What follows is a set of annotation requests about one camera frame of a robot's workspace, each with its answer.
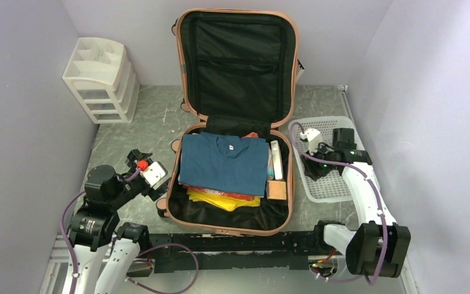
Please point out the blue garment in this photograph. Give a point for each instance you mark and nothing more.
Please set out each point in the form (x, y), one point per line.
(224, 162)

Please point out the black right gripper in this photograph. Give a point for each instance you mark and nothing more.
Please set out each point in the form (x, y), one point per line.
(311, 169)

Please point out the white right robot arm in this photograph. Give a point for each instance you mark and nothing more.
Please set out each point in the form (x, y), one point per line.
(379, 246)

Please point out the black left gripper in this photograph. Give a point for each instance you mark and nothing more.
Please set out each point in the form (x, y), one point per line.
(153, 193)

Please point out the yellow folded garment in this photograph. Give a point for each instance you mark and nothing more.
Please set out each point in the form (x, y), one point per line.
(223, 202)

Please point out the red garment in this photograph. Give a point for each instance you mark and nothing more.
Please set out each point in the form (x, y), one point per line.
(220, 193)

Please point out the white plastic drawer organizer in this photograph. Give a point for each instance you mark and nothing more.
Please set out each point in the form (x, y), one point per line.
(103, 80)

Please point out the white flat book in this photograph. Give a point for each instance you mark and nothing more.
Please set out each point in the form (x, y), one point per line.
(276, 160)

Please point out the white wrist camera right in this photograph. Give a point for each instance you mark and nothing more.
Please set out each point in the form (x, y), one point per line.
(313, 137)

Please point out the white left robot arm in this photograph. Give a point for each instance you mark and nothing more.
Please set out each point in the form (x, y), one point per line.
(101, 249)

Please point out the pink hard-shell suitcase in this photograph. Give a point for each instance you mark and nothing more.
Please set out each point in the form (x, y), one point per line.
(238, 72)

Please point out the small brown cardboard box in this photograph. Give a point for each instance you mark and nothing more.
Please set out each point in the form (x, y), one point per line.
(276, 190)

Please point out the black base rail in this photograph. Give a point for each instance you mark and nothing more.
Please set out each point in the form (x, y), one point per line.
(295, 250)

